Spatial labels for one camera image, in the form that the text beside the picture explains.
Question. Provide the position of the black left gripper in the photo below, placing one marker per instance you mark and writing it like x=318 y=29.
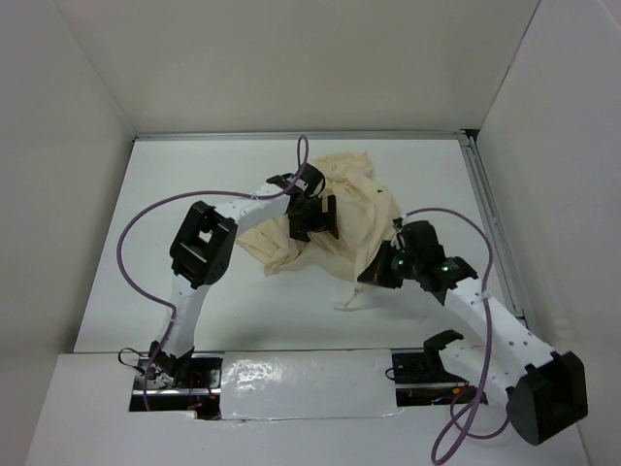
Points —
x=323 y=221

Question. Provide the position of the white front cardboard panel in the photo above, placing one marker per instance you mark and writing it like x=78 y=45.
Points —
x=300 y=408

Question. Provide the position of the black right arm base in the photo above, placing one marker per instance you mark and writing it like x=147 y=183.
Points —
x=410 y=367

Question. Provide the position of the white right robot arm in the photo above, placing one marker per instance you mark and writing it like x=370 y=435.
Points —
x=542 y=390

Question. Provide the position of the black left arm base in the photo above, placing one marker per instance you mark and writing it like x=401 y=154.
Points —
x=194 y=374

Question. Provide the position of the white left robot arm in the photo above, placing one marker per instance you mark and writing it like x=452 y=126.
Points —
x=202 y=249

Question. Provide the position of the cream fabric jacket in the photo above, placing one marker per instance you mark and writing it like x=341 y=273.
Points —
x=365 y=210

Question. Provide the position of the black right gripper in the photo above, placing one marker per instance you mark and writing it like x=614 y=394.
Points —
x=376 y=273

